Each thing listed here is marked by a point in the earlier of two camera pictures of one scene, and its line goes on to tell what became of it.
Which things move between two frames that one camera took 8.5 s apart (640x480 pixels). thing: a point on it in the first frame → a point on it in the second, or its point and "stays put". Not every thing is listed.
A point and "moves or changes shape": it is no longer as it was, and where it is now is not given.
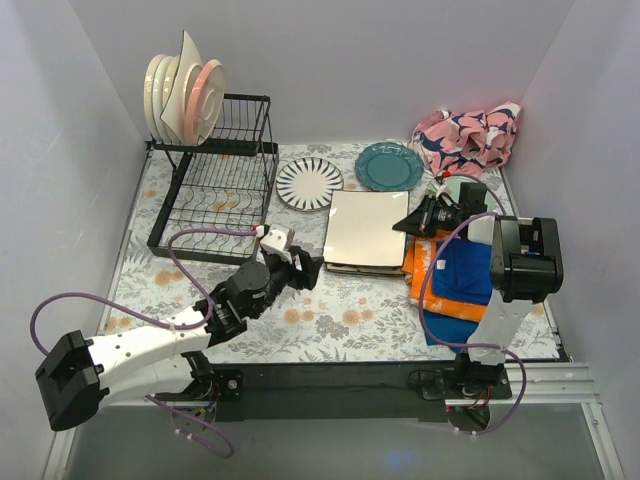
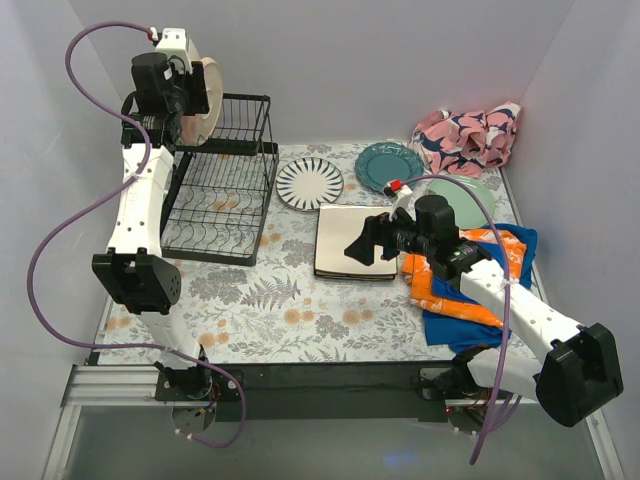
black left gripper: (304, 265) → (201, 88)
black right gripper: (430, 216) → (379, 235)
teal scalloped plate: (388, 166) stays put
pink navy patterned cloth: (466, 143) stays put
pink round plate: (204, 100) stays put
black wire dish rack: (218, 198) stays put
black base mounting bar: (261, 392) stays put
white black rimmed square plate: (360, 228) moves or changes shape
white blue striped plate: (307, 183) stays put
